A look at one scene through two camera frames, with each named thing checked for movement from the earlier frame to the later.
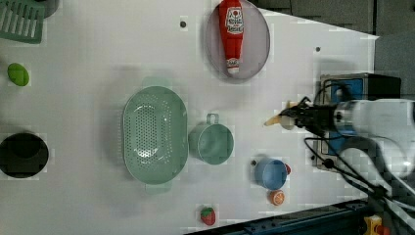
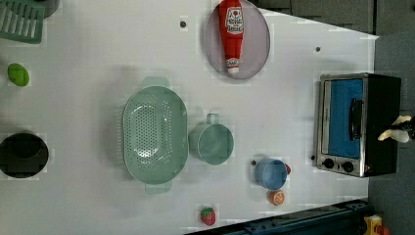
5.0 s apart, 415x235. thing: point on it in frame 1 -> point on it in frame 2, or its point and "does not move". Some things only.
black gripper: [318, 117] -> [407, 126]
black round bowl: [23, 155] does not move
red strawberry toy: [207, 215] does not move
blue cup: [270, 173] does not move
